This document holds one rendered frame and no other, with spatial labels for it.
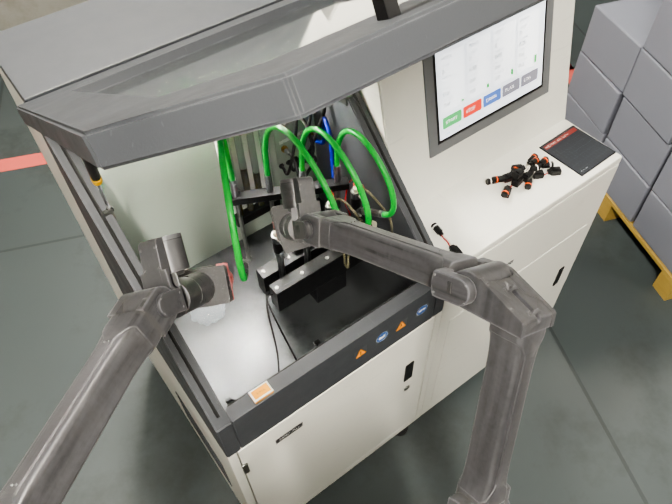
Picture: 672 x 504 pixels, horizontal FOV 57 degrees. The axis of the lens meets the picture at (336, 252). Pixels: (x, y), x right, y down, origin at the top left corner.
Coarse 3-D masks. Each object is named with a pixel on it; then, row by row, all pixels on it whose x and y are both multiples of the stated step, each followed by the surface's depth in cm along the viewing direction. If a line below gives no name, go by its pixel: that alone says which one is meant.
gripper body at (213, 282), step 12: (180, 276) 105; (192, 276) 100; (204, 276) 103; (216, 276) 104; (204, 288) 100; (216, 288) 104; (228, 288) 104; (204, 300) 101; (216, 300) 105; (228, 300) 104
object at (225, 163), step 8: (224, 144) 144; (224, 152) 123; (224, 160) 122; (224, 168) 121; (232, 168) 153; (224, 176) 120; (232, 176) 155; (224, 184) 120; (232, 184) 156; (224, 192) 120; (232, 208) 120; (232, 216) 120; (232, 224) 120; (232, 232) 120; (232, 240) 121; (240, 248) 122; (240, 256) 122; (240, 264) 123; (240, 272) 124
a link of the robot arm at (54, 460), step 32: (160, 288) 89; (128, 320) 84; (160, 320) 88; (96, 352) 81; (128, 352) 82; (96, 384) 77; (128, 384) 81; (64, 416) 73; (96, 416) 76; (32, 448) 71; (64, 448) 71; (32, 480) 67; (64, 480) 70
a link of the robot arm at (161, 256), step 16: (160, 240) 93; (176, 240) 95; (144, 256) 93; (160, 256) 92; (176, 256) 94; (144, 272) 93; (160, 272) 92; (144, 288) 94; (176, 288) 91; (160, 304) 87; (176, 304) 90
